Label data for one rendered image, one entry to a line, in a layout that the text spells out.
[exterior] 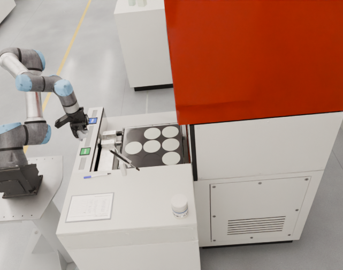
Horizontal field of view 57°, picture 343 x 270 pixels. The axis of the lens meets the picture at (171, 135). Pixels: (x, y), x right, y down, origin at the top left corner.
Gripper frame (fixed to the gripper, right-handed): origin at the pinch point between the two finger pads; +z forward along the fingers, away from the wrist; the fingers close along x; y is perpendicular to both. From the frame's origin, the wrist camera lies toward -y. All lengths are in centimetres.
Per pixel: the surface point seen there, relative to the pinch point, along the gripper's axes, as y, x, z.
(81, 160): -1.5, -5.8, 10.2
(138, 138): 28.2, 13.2, 15.9
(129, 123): 20.2, 37.1, 23.8
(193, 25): 62, -16, -63
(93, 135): 2.8, 12.7, 9.8
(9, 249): -87, -1, 106
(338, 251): 154, -24, 106
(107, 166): 11.0, -5.3, 17.9
